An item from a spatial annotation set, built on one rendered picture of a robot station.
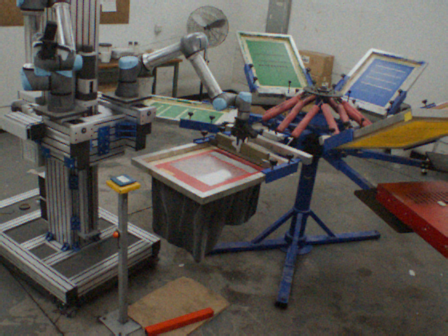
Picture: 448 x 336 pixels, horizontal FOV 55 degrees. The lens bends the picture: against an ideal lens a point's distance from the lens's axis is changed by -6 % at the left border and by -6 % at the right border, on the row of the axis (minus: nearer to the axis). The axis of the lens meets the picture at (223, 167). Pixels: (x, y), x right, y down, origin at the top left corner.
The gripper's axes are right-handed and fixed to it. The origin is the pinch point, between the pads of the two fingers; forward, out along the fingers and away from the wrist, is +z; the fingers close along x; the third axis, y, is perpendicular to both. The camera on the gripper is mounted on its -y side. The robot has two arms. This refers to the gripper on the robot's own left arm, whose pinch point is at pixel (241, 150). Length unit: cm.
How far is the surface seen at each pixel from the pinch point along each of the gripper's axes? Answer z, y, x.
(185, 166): 5.7, 10.1, 35.9
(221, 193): 3, -29, 47
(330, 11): -77, 199, -413
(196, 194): 2, -25, 60
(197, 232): 30, -19, 51
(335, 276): 101, -49, -74
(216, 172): 5.6, -6.2, 27.0
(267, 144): -1.0, -3.0, -21.7
